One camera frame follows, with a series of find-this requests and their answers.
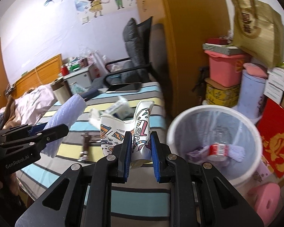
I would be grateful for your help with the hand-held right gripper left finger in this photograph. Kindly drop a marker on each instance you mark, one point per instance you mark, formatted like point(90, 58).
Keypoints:
point(126, 156)

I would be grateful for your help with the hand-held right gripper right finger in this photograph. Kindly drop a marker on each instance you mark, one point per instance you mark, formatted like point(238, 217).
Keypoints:
point(155, 156)

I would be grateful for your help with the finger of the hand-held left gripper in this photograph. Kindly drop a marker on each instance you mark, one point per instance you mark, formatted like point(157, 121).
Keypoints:
point(35, 128)
point(54, 132)

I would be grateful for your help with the patterned paper cup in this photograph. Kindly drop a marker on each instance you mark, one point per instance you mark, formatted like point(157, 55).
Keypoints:
point(142, 127)

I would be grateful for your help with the white round trash bin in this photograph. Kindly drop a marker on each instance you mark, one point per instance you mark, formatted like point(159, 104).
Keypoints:
point(172, 127)

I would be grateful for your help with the clear plastic bottle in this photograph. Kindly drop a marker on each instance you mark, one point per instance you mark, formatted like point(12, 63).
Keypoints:
point(219, 133)

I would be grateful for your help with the clear bin liner bag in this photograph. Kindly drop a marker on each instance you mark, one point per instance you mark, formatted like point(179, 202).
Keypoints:
point(241, 132)

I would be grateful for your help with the person's left hand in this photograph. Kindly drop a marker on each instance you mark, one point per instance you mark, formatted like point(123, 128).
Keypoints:
point(13, 184)

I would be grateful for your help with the pink duvet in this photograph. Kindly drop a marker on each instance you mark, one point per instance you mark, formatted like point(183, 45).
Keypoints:
point(35, 104)

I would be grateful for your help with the brown blanket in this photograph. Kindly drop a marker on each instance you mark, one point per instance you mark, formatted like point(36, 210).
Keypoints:
point(10, 113)

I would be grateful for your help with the striped tablecloth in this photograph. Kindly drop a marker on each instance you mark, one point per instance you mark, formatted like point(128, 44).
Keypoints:
point(49, 170)

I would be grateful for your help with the brown shiny wrapper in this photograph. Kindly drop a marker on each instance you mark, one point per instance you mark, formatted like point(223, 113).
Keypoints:
point(85, 146)

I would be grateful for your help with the beige tumbler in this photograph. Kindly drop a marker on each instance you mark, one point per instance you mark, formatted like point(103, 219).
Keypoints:
point(61, 94)

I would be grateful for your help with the teal crumpled bag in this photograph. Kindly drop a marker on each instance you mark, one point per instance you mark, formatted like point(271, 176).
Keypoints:
point(77, 89)

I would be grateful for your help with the wooden bed headboard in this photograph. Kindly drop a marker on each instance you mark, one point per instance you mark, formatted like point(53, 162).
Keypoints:
point(37, 75)

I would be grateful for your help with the dark blue pouch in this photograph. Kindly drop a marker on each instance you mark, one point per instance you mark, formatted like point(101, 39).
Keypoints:
point(93, 94)

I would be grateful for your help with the white nightstand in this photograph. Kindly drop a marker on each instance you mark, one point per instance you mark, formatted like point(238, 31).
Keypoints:
point(78, 76)

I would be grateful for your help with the red can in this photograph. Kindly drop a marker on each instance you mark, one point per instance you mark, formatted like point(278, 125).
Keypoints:
point(64, 70)

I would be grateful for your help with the black tablet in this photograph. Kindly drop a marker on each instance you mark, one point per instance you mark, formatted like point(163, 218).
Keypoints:
point(124, 87)

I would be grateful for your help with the green box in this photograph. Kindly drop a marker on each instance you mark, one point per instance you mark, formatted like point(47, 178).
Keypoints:
point(74, 65)

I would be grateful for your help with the white plastic bag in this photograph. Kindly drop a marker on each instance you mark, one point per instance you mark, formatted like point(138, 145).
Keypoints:
point(97, 66)

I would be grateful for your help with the clear plastic bag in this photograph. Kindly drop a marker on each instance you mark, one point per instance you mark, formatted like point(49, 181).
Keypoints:
point(85, 51)

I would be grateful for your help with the black folded tripod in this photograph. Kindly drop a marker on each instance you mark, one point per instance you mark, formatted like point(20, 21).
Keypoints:
point(201, 80)

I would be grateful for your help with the yellow patterned box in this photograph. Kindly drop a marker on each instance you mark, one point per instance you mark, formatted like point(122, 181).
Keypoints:
point(221, 94)

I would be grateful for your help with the lilac floral box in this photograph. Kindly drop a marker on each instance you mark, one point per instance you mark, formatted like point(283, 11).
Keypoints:
point(262, 170)

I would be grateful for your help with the grey chair cushion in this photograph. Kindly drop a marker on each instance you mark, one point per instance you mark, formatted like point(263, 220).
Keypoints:
point(132, 47)

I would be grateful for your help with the pink plastic storage bin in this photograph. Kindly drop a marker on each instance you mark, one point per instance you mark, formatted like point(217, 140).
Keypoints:
point(224, 71)

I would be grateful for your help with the lavender cylinder container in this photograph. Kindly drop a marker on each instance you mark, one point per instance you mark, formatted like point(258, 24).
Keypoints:
point(250, 97)

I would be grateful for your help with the black office chair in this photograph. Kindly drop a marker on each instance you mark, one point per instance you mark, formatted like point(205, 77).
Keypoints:
point(146, 42)

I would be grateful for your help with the pink plastic stool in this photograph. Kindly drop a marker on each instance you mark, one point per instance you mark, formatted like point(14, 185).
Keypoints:
point(262, 198)

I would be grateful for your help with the red board with gold character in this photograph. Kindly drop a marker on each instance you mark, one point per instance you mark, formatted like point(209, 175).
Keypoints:
point(274, 141)

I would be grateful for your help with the wooden wardrobe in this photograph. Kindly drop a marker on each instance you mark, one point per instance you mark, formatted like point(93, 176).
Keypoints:
point(191, 40)

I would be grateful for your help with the striped flat box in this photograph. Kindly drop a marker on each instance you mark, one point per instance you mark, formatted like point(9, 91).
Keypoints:
point(220, 49)

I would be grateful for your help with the red flat box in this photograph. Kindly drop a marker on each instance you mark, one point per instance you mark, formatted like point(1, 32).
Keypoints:
point(216, 41)

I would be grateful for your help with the pink round lid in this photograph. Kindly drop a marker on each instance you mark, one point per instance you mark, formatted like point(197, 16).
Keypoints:
point(255, 70)

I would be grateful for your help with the small white box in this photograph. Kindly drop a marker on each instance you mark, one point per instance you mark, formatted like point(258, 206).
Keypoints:
point(278, 72)
point(277, 80)
point(274, 91)

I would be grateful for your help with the gold paper bag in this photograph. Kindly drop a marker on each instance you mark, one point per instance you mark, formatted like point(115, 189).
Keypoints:
point(258, 33)

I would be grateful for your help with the white wall switch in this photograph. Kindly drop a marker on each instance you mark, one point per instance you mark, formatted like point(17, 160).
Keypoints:
point(85, 20)

